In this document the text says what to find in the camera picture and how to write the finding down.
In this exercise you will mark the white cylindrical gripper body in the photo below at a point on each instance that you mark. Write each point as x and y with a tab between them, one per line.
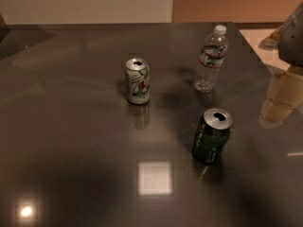
294	38

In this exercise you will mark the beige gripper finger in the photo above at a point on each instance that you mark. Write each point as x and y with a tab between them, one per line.
285	93

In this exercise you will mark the dark green soda can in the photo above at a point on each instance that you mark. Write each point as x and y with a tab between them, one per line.
212	134

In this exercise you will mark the white 7up can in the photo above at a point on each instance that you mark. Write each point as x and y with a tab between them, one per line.
137	73

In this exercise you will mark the clear plastic water bottle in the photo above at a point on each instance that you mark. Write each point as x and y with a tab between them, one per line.
211	59

